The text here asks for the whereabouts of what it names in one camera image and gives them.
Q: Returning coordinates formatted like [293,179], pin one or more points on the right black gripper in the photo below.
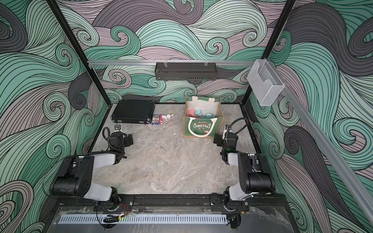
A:
[219,137]

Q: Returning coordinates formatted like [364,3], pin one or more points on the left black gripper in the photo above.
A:
[128,140]

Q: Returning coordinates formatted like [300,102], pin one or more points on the teal hourglass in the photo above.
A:
[209,116]
[198,113]

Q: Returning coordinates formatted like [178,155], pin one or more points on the pink hourglass front alone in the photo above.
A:
[191,113]

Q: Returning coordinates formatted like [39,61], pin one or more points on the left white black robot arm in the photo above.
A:
[74,176]

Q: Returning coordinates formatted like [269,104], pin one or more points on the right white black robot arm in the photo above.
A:
[254,177]

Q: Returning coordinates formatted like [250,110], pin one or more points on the green jute Christmas canvas bag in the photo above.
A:
[201,127]

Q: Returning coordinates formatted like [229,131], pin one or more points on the black hard carrying case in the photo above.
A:
[133,111]

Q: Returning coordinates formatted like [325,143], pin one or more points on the blue playing card box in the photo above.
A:
[156,119]

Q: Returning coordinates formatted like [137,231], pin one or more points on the white rabbit figurine pink base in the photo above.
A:
[166,117]

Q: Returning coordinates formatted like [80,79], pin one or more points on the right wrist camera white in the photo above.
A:
[226,131]

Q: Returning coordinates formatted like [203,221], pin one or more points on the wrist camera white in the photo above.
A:
[117,128]
[226,131]

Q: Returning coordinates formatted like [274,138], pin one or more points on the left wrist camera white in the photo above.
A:
[117,128]

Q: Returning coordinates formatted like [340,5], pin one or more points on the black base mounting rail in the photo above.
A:
[205,202]

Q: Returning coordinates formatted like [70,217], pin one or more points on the clear acrylic wall bin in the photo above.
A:
[265,82]

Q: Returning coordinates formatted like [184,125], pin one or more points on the black perforated wall tray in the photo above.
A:
[185,71]

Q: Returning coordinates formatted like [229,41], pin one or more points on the aluminium rail on back wall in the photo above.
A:
[132,62]

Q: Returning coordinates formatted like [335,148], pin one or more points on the aluminium rail on wall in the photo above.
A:
[298,99]
[132,62]

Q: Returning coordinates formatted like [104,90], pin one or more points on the white slotted cable duct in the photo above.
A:
[145,219]

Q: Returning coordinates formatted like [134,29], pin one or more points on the aluminium rail on right wall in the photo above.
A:
[298,99]

